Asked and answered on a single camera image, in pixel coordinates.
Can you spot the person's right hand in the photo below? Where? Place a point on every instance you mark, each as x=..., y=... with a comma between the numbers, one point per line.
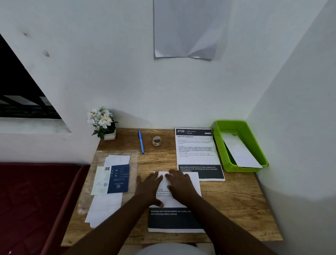
x=182, y=187

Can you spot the person's left hand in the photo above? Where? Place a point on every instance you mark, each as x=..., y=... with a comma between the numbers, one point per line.
x=148, y=187

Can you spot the printed paper sheet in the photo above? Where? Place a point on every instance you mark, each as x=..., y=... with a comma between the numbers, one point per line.
x=197, y=147
x=173, y=220

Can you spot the small clear tape roll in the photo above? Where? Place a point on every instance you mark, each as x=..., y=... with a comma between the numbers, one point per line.
x=153, y=142

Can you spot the stack of white envelopes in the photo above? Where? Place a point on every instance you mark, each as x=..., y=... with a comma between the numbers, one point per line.
x=103, y=207

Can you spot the green plastic tray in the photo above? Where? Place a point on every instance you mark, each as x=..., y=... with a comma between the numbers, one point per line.
x=220, y=147

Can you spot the single white envelope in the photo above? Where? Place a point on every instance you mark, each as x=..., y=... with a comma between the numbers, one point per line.
x=241, y=152

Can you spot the person's left forearm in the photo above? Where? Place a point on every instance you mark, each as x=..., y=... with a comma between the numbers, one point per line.
x=110, y=228

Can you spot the person's right forearm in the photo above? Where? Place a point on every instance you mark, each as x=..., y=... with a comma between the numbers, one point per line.
x=231, y=231

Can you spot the clear plastic bag with card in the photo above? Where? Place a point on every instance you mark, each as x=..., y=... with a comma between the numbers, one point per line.
x=134, y=160

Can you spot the person's grey shirt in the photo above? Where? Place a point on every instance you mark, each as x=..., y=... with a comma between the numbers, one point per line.
x=170, y=249

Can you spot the blue and white label card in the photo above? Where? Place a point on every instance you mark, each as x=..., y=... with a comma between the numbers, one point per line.
x=118, y=180

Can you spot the blue pen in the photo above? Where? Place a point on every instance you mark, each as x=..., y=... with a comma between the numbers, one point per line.
x=141, y=142

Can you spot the potted white flower plant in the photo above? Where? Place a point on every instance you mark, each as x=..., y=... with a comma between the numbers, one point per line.
x=101, y=120

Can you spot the dark red mattress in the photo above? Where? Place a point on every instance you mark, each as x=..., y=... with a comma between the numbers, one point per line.
x=34, y=210

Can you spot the dark window with grille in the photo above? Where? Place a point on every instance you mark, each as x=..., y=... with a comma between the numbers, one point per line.
x=18, y=86

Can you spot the white paper sheet on wall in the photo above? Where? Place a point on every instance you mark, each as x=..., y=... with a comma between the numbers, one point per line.
x=183, y=26

